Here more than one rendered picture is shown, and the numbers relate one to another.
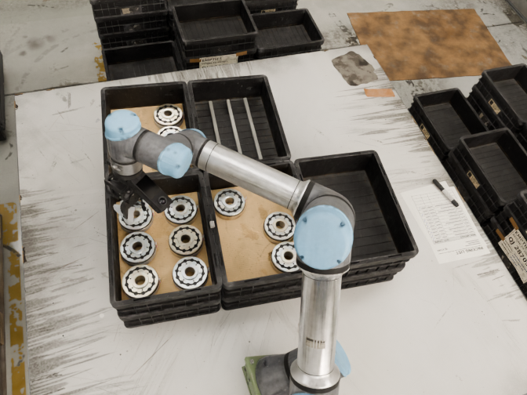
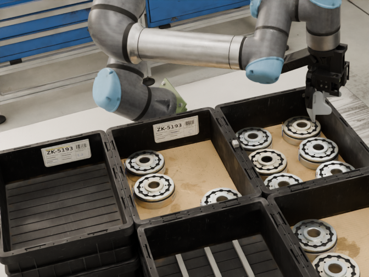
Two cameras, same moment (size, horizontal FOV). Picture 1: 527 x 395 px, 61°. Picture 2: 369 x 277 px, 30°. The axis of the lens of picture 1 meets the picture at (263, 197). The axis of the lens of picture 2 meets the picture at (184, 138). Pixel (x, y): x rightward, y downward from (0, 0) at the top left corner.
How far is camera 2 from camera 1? 2.01 m
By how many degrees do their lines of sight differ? 86
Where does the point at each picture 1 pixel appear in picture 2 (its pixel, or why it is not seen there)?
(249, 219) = (193, 200)
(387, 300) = not seen: hidden behind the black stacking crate
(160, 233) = (300, 174)
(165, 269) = (281, 148)
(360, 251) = (54, 189)
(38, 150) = not seen: outside the picture
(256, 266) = (182, 162)
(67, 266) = not seen: outside the picture
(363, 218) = (38, 222)
